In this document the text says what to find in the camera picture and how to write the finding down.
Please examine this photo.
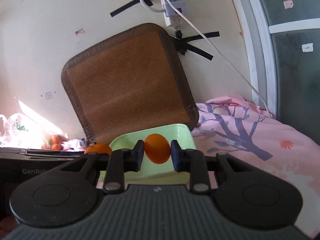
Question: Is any brown woven seat cushion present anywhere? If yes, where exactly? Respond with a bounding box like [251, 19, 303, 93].
[61, 23, 199, 144]

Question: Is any bag of small oranges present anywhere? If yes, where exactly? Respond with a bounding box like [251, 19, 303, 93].
[41, 134, 66, 151]

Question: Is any white power strip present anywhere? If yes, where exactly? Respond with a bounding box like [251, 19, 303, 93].
[161, 0, 187, 29]

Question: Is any orange tangerine beside basin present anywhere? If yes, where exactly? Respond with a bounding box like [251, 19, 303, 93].
[85, 143, 112, 155]

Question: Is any light green plastic basin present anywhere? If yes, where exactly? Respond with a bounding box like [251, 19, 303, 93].
[110, 124, 196, 185]

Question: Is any white plastic bag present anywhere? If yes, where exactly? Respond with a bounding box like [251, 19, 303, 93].
[1, 113, 34, 148]

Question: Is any white window frame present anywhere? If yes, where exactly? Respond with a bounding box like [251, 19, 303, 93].
[233, 0, 319, 118]

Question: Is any pink patterned bed sheet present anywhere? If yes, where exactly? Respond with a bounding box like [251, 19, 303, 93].
[192, 96, 319, 238]

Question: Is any white power cable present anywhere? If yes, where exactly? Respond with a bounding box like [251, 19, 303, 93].
[159, 0, 272, 117]

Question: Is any orange tangerine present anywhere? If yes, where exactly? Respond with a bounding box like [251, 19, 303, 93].
[85, 143, 112, 155]
[144, 134, 170, 164]

